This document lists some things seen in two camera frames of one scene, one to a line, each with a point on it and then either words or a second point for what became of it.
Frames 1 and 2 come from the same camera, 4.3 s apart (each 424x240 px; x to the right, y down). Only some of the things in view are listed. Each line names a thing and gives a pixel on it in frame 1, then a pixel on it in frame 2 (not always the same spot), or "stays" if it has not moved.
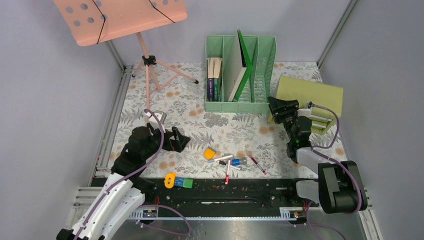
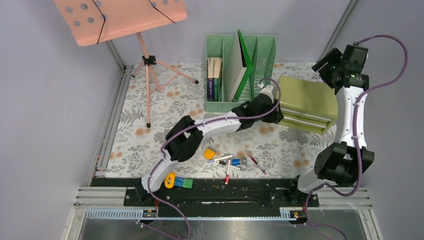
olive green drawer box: x=319 y=94 stays
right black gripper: x=277 y=106 → x=334 y=54
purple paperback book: x=210 y=71 stays
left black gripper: x=179 y=142 → x=275 y=116
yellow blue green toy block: x=170 y=181 stays
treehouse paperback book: x=217 y=79 stays
